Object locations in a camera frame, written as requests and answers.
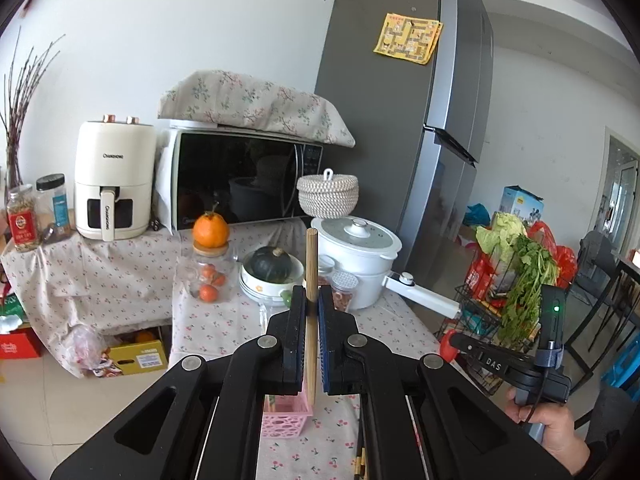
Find green leafy herbs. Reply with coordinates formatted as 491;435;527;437
499;234;559;347

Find woven lidded basket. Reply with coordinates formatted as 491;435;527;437
296;168;360;219

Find blue plastic bag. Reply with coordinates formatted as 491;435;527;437
463;203;492;227

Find napa cabbage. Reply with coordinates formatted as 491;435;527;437
475;212;529;262

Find black lid spice jar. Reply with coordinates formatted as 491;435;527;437
36;173;72;244

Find white electric pot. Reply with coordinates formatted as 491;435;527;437
310;215;461;319

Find yellow printed paper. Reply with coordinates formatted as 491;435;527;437
372;12;445;66

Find floral side tablecloth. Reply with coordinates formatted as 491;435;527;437
0;227;182;378

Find glass jar with tangerines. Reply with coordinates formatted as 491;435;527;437
187;242;237;307

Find cream air fryer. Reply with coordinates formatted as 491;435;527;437
75;114;157;241

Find blue cardboard box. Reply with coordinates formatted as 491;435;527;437
501;185;546;227

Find mesh lid jar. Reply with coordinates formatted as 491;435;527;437
330;270;359;311

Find dried branches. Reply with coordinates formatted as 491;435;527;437
0;25;67;192

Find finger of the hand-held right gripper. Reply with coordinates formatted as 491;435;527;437
447;329;543;378

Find wooden chopstick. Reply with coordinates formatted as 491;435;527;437
305;228;319;407

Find blue stool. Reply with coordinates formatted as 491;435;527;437
599;337;640;392

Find grey refrigerator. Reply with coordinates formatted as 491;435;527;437
314;0;496;286

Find large orange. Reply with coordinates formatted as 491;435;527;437
192;203;230;249

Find person's right hand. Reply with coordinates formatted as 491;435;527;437
504;389;592;477

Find red label jar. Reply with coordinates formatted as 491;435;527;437
6;183;42;252

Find green pumpkin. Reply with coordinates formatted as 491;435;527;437
248;246;294;283

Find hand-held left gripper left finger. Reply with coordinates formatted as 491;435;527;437
50;285;313;480

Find clear plastic bag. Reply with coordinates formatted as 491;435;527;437
61;324;122;379

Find floral cloth cover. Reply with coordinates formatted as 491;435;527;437
157;70;357;149

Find green box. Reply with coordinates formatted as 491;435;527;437
0;294;27;335

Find black wire rack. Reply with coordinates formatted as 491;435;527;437
434;260;551;397

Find red plastic bag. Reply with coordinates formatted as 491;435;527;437
526;220;579;288

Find red cardboard box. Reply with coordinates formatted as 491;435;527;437
0;325;44;361

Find pink perforated utensil basket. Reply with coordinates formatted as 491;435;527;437
262;374;315;442

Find black chopstick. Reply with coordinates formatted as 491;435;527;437
350;407;369;480

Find silver lid jar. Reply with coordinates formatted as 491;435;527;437
318;255;337;288

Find black microwave oven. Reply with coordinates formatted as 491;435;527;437
156;127;327;234

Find yellow cardboard box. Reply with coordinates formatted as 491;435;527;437
107;339;169;377

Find red printed bag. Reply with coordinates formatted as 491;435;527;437
464;252;497;302

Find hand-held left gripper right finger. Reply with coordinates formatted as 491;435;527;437
319;285;572;480

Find cherry print tablecloth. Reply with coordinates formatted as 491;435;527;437
169;220;468;480

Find glass door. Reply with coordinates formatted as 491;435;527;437
596;126;640;257

